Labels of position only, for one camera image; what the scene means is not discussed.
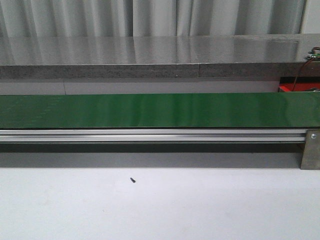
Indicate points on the grey stone counter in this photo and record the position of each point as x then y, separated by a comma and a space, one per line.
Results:
127, 57

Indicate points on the green conveyor belt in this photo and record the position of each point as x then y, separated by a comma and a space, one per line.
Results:
165, 110

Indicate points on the red plastic tray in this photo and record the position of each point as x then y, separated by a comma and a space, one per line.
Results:
301, 84

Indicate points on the small green circuit board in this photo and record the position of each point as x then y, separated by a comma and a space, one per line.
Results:
313, 55

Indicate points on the grey curtain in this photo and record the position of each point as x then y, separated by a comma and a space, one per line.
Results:
141, 18

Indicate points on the aluminium conveyor side rail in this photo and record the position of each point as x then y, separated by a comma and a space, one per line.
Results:
153, 135

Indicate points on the steel conveyor support bracket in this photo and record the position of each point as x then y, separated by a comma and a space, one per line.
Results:
311, 152

